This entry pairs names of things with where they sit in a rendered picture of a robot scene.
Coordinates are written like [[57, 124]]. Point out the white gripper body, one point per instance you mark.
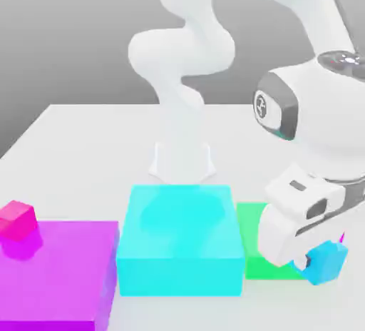
[[278, 236]]

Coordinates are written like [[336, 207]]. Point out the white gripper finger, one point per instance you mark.
[[301, 264]]

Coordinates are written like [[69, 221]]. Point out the small blue cube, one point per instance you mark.
[[325, 265]]

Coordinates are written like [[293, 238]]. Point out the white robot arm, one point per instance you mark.
[[182, 51]]

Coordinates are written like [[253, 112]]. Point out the small pink cube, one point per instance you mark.
[[17, 221]]

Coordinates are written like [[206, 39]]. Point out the large green box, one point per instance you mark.
[[251, 268]]

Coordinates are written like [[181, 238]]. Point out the large cyan box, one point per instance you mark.
[[179, 236]]

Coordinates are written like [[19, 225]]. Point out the large magenta box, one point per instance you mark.
[[57, 274]]

